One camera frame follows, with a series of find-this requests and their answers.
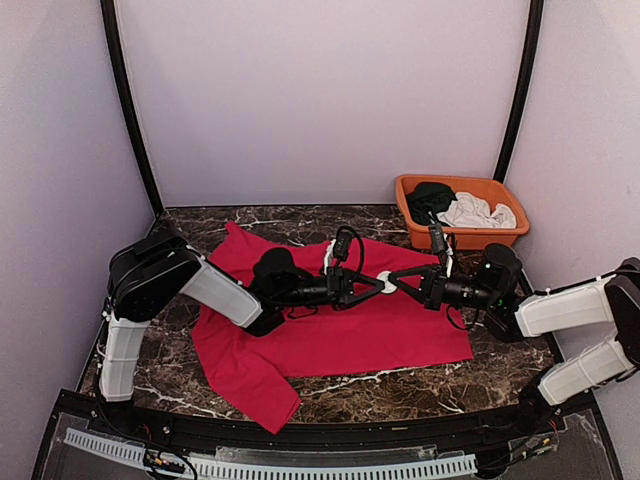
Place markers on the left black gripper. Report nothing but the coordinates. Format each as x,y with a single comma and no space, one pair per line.
342,295

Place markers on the right black frame post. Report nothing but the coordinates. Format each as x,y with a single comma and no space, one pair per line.
521,90

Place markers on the dark green garment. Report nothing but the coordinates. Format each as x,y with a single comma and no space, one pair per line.
428,200

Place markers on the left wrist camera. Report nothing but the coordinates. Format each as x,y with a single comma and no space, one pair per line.
338,249

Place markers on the black front rail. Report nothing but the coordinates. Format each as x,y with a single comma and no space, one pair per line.
494,434

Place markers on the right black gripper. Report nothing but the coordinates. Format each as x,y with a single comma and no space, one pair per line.
431,279

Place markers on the red t-shirt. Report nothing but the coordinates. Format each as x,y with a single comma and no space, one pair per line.
386,332

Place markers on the white garment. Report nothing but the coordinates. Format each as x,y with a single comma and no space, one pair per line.
469,211

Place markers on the left black frame post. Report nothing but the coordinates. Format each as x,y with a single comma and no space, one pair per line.
128,109

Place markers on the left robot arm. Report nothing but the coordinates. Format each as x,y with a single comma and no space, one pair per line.
146,276

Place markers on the white slotted cable duct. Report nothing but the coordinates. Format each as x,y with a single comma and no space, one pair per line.
245,463

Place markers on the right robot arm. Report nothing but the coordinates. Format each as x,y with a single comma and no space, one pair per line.
612,298

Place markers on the black frame post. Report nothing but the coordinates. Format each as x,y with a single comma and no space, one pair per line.
128,109
521,90

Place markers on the orange plastic basin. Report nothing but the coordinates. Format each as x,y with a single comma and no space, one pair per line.
492,191

